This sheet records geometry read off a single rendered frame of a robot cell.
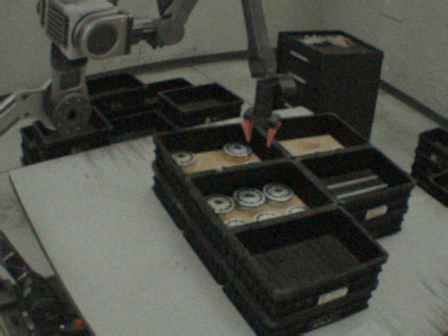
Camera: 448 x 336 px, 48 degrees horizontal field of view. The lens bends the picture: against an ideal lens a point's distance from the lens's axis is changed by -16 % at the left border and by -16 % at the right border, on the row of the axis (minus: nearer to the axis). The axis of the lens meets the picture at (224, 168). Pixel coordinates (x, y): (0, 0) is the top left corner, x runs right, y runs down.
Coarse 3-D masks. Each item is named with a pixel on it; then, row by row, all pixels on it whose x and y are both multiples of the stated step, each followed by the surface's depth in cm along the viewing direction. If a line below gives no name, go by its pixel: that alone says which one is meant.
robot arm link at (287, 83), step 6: (270, 60) 167; (270, 66) 167; (270, 72) 168; (264, 78) 168; (270, 78) 168; (282, 78) 173; (288, 78) 174; (282, 84) 172; (288, 84) 174; (294, 84) 175; (282, 90) 172; (288, 90) 174; (294, 90) 175; (276, 96) 175
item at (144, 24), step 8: (128, 16) 139; (136, 16) 144; (128, 24) 139; (136, 24) 142; (144, 24) 144; (128, 32) 141; (136, 32) 142; (144, 32) 144; (152, 32) 146; (128, 40) 142; (136, 40) 144; (128, 48) 143
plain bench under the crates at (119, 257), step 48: (144, 144) 248; (48, 192) 208; (96, 192) 213; (144, 192) 216; (48, 240) 183; (96, 240) 187; (144, 240) 191; (384, 240) 202; (432, 240) 203; (96, 288) 166; (144, 288) 169; (192, 288) 172; (384, 288) 177; (432, 288) 176
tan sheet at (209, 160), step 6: (222, 150) 222; (198, 156) 217; (204, 156) 217; (210, 156) 218; (216, 156) 218; (222, 156) 218; (252, 156) 221; (198, 162) 213; (204, 162) 213; (210, 162) 214; (216, 162) 214; (222, 162) 215; (228, 162) 215; (198, 168) 209; (204, 168) 210; (210, 168) 210
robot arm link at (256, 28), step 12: (252, 0) 163; (252, 12) 163; (252, 24) 164; (264, 24) 166; (252, 36) 166; (264, 36) 167; (252, 48) 168; (264, 48) 166; (252, 60) 171; (264, 60) 167; (252, 72) 172; (264, 72) 167
